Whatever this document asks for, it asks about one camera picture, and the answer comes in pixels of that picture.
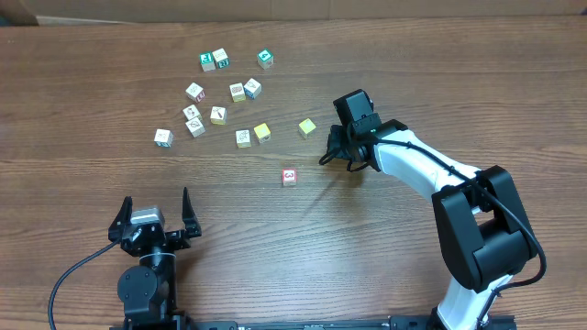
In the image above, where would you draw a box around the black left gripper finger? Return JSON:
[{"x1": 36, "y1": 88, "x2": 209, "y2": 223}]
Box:
[
  {"x1": 107, "y1": 196, "x2": 133, "y2": 241},
  {"x1": 182, "y1": 187, "x2": 202, "y2": 237}
]

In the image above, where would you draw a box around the wooden block red number 3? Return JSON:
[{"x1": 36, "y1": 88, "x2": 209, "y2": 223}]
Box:
[{"x1": 282, "y1": 169, "x2": 297, "y2": 186}]

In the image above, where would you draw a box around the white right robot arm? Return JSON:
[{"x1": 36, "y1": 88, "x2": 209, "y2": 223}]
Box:
[{"x1": 319, "y1": 121, "x2": 546, "y2": 329}]

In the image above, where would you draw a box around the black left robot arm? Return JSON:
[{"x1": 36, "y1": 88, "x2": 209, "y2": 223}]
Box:
[{"x1": 108, "y1": 190, "x2": 202, "y2": 329}]

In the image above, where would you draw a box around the wooden block yellow top bone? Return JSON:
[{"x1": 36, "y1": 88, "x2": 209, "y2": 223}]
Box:
[{"x1": 298, "y1": 118, "x2": 316, "y2": 139}]

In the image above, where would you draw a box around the wooden block yellow acorn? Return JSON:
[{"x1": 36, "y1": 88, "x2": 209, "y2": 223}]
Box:
[{"x1": 254, "y1": 123, "x2": 271, "y2": 144}]

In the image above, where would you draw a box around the wooden block green J side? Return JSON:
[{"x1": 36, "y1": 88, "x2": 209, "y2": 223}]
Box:
[{"x1": 154, "y1": 128, "x2": 173, "y2": 148}]

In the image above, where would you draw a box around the wooden block number 2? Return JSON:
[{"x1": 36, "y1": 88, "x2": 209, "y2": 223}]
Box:
[{"x1": 185, "y1": 117, "x2": 205, "y2": 138}]

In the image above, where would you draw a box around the wooden block yellow letter L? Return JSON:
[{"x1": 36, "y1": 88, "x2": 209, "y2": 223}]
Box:
[{"x1": 235, "y1": 129, "x2": 251, "y2": 149}]

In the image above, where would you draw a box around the wooden block blue letter M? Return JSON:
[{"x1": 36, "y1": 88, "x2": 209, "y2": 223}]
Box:
[{"x1": 243, "y1": 78, "x2": 262, "y2": 99}]

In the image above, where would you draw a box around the wooden block yellow sided small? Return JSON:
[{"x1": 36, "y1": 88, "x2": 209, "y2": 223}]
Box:
[{"x1": 183, "y1": 104, "x2": 202, "y2": 121}]

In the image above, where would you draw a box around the wooden block yellow letter B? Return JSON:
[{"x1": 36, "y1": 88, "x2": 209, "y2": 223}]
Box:
[{"x1": 210, "y1": 106, "x2": 227, "y2": 125}]

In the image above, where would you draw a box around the wooden block green number 4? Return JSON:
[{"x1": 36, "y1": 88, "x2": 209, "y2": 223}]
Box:
[{"x1": 257, "y1": 49, "x2": 274, "y2": 70}]

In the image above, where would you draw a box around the wooden block yellow oval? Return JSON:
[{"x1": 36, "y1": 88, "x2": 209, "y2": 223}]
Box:
[{"x1": 229, "y1": 82, "x2": 246, "y2": 103}]

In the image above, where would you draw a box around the wooden block red letter U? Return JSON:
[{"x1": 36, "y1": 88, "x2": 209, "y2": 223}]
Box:
[{"x1": 185, "y1": 82, "x2": 205, "y2": 103}]

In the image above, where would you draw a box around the wooden block teal letter R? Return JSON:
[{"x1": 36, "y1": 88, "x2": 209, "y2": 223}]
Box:
[{"x1": 212, "y1": 48, "x2": 230, "y2": 69}]

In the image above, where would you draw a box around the wooden block green top J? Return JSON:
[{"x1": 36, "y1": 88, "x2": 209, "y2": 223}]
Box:
[{"x1": 199, "y1": 52, "x2": 216, "y2": 72}]

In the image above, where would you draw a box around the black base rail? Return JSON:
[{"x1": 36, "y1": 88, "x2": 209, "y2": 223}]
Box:
[{"x1": 109, "y1": 313, "x2": 518, "y2": 330}]

